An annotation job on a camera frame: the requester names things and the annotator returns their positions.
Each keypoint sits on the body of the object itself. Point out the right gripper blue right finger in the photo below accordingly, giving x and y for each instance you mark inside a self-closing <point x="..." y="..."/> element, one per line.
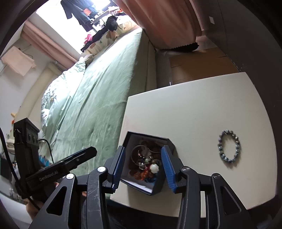
<point x="172" y="167"/>

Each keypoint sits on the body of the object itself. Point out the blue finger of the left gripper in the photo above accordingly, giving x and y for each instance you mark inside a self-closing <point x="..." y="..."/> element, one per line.
<point x="73" y="161"/>

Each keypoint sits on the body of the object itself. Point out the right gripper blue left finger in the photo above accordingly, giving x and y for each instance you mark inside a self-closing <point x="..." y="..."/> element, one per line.
<point x="115" y="166"/>

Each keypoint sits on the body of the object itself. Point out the thin silver bangle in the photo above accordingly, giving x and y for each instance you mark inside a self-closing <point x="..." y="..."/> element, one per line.
<point x="140" y="153"/>

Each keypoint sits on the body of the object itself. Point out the black square jewelry box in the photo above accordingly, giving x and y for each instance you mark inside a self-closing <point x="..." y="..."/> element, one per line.
<point x="144" y="180"/>

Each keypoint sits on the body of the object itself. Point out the person's left hand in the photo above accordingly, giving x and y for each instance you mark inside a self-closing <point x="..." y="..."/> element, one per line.
<point x="33" y="207"/>

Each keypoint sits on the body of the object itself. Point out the green bed blanket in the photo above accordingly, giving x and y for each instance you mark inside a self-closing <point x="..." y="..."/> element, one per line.
<point x="95" y="116"/>

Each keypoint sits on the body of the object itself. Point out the cream padded headboard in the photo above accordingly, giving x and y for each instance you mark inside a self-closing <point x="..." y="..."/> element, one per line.
<point x="31" y="106"/>

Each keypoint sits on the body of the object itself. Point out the white square side table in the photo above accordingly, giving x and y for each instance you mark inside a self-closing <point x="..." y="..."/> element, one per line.
<point x="193" y="114"/>

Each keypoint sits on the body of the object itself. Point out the light floral duvet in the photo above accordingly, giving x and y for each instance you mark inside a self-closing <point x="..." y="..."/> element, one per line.
<point x="58" y="97"/>

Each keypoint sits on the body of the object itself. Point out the pink left curtain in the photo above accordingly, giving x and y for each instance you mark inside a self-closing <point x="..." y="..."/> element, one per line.
<point x="46" y="45"/>

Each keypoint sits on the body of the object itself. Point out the pink curtain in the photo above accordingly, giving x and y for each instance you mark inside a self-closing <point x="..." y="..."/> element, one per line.
<point x="168" y="24"/>
<point x="46" y="45"/>

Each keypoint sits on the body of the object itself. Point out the beige hanging towel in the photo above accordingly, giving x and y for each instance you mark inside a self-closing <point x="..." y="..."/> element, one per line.
<point x="18" y="61"/>

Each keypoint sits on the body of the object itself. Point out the black clothes on sill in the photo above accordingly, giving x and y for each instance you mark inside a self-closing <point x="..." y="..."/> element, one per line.
<point x="111" y="25"/>

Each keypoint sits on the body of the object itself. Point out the floral window seat cushion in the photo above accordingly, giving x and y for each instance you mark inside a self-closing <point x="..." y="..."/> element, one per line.
<point x="125" y="26"/>

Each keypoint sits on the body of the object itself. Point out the pink right curtain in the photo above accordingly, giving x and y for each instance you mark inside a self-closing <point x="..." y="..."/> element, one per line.
<point x="168" y="24"/>

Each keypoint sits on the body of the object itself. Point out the dark hanging clothes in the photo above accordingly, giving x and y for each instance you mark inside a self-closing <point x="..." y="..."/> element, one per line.
<point x="82" y="10"/>

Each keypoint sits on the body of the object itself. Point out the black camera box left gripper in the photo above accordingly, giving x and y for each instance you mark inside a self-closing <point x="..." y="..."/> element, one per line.
<point x="26" y="147"/>

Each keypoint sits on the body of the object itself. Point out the white wall switch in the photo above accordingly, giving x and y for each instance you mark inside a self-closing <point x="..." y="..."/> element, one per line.
<point x="211" y="20"/>

